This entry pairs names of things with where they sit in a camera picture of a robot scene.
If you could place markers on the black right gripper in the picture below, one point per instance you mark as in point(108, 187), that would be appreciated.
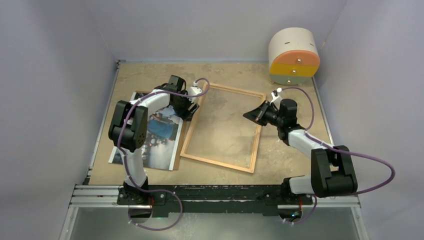
point(258, 114)

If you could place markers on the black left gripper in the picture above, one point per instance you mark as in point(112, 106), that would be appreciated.
point(185, 114)

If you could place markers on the light wooden picture frame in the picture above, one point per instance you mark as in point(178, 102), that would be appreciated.
point(219, 134)

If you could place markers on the printed colour photo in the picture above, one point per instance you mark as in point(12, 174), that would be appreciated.
point(155, 139)

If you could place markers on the brown cardboard backing board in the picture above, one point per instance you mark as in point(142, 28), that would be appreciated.
point(180, 145)

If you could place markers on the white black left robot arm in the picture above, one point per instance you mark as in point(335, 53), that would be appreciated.
point(132, 123)

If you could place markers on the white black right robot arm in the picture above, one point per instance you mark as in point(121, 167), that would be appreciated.
point(331, 170)

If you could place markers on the round white drawer cabinet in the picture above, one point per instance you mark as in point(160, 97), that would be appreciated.
point(293, 57)

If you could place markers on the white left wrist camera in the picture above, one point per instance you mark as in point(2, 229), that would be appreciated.
point(194, 92)

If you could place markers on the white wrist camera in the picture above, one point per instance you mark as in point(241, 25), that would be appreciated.
point(276, 96)
point(194, 92)

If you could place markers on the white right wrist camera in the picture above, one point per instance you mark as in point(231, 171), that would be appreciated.
point(276, 96)

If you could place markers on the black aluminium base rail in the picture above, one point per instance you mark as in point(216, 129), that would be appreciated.
point(163, 200)

